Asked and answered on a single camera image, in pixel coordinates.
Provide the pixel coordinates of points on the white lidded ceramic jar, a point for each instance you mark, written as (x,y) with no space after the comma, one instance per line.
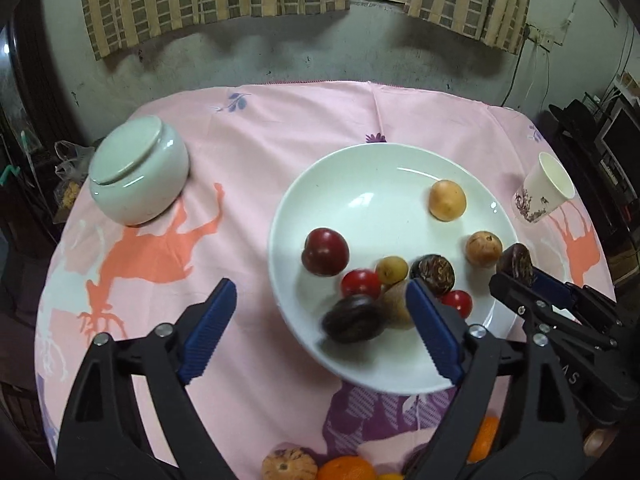
(145,180)

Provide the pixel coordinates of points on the yellow green tomato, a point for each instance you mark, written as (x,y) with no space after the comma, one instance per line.
(390,476)

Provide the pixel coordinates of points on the pink printed tablecloth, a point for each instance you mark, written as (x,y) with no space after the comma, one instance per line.
(225,170)

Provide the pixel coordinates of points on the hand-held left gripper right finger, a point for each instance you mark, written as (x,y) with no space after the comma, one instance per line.
(435,335)

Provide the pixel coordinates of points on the brown passion fruit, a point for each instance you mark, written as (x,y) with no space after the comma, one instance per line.
(395,305)

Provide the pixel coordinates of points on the large yellow passion fruit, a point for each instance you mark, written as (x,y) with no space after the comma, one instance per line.
(447,200)

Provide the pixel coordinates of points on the yellow green longan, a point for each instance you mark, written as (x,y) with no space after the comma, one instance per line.
(391,269)

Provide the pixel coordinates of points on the white wall socket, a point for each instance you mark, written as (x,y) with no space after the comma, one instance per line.
(545,37)

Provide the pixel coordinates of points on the person's right hand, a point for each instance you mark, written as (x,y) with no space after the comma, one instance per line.
(595,441)

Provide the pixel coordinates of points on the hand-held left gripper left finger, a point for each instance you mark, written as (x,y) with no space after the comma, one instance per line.
(205,335)

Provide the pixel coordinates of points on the printed paper cup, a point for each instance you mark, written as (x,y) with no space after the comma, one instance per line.
(542,195)

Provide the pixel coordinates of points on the clear plastic bag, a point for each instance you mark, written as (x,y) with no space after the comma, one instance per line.
(70,165)

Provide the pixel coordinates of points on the tan sapodilla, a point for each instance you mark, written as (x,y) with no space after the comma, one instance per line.
(289,466)
(482,249)

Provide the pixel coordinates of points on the computer monitor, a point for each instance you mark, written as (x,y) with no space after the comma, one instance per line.
(625,140)

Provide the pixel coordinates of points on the small orange mandarin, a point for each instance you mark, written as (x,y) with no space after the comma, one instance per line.
(345,470)

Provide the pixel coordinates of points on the dark brown water chestnut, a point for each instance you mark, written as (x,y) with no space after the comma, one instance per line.
(435,270)
(517,260)
(352,319)

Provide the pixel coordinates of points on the green plastic hook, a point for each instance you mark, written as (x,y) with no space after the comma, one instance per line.
(10,174)

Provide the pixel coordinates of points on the large orange mandarin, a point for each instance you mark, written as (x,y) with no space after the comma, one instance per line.
(484,440)

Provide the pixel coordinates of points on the white oval plate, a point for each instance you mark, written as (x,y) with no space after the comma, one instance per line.
(370,185)

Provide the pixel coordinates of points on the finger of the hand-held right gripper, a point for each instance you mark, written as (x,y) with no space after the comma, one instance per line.
(520,300)
(550,285)

